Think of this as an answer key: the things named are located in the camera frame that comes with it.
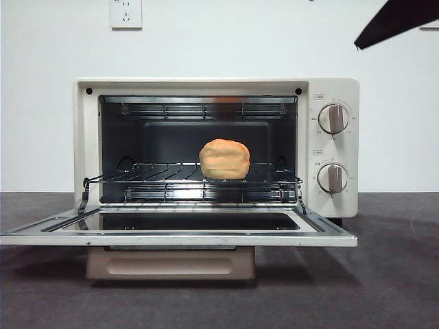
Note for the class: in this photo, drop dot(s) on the white wall socket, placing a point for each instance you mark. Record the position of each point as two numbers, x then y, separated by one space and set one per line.
126 15
430 28

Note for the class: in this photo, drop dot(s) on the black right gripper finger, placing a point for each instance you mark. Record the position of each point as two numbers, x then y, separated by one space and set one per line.
411 20
387 13

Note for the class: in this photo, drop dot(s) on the oven timer knob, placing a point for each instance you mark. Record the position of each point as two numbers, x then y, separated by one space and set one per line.
332 179

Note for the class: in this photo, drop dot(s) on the round golden bread roll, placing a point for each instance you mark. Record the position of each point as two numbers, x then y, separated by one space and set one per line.
224 159

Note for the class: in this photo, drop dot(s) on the cream white toaster oven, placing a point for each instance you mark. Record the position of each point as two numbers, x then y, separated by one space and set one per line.
343 205

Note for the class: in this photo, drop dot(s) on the oven temperature knob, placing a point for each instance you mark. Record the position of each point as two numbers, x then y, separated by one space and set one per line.
333 119

